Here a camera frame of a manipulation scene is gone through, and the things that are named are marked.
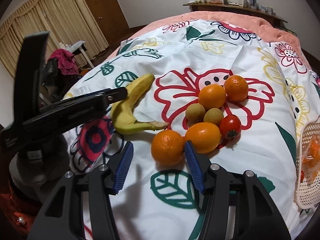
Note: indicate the right green longan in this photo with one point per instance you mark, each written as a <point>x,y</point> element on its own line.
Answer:
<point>214,116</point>

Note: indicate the green longan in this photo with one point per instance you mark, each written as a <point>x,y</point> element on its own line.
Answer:
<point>214,116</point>
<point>195,112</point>

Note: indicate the plastic bag of oranges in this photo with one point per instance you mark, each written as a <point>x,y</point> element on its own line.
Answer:
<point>310,158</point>

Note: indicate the pink quilt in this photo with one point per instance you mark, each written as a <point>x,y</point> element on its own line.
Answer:
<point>210,40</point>

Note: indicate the pink cloth on chair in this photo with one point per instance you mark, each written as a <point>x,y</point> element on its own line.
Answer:
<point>65,61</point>

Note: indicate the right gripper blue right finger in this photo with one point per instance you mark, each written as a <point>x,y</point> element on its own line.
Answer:
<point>256,215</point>

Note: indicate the brown wooden door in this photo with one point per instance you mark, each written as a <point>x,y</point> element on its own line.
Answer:
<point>110,18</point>

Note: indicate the wooden sideboard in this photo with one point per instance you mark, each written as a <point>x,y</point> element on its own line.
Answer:
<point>274,20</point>

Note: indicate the beige curtain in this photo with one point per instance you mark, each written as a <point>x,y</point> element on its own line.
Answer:
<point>68,22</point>

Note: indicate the white folding table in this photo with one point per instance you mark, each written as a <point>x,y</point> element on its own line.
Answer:
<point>77,48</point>

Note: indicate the yellow banana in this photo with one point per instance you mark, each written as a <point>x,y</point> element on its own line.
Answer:
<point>122,116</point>

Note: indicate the smooth orange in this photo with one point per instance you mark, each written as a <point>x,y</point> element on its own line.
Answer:
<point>212,96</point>
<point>204,136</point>

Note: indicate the cream plastic basket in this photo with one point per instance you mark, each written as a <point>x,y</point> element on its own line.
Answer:
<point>307,192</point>

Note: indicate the floral white bed sheet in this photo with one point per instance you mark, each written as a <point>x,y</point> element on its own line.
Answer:
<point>161,202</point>

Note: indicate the left green longan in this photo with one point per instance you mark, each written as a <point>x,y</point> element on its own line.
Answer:
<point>195,112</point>

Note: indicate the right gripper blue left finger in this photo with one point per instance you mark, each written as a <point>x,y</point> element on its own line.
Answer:
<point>61,216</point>

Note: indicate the red tomato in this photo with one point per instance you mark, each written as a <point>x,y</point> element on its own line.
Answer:
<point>230,127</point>
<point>301,176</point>

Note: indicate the mandarin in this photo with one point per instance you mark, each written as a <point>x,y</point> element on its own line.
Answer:
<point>236,88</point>

